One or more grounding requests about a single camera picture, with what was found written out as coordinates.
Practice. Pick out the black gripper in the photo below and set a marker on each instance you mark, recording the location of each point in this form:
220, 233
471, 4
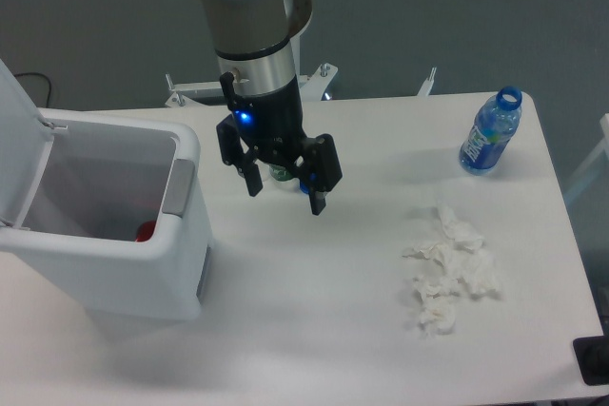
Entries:
269, 128

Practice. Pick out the white trash can lid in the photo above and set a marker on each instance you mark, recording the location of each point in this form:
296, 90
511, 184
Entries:
27, 139

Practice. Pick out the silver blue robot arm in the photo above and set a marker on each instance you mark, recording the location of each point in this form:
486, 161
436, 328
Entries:
260, 84

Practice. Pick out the red object in trash can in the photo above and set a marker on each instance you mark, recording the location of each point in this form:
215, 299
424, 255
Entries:
145, 231

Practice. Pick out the white trash can body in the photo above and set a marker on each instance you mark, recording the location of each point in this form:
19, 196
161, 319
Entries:
106, 175

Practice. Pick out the clear bottle green label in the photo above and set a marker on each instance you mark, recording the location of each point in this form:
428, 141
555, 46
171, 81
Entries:
281, 176

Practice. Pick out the crumpled white tissue pile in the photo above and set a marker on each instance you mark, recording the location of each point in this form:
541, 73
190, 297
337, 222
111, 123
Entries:
466, 269

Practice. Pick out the blue plastic drink bottle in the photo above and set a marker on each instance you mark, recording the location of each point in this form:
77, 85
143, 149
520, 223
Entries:
494, 126

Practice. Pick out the white furniture at right edge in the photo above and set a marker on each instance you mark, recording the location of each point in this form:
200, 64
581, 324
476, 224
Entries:
590, 168

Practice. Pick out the black device at table edge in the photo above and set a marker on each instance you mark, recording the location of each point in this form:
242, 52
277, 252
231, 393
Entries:
592, 358

